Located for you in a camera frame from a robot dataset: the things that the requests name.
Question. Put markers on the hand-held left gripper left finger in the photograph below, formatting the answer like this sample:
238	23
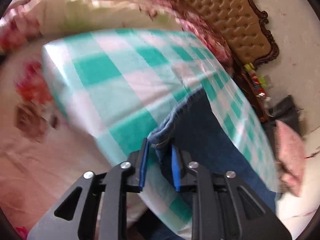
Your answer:
142	170

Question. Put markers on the green checkered tablecloth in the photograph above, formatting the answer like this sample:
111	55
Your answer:
112	80

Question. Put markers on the blue denim pants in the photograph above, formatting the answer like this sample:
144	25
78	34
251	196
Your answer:
200	132

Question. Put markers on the dark grey cloth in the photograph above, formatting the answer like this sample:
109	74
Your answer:
287	110

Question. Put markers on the dark wooden nightstand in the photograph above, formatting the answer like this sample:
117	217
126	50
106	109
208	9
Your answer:
252	97

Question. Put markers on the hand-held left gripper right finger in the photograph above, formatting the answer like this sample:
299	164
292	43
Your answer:
176	170

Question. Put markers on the yellow-green toy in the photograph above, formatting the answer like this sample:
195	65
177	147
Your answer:
249	67

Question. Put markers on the tan tufted headboard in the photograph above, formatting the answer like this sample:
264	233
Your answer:
225	17

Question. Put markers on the cream floral bed sheet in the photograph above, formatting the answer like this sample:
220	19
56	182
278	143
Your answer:
45	155

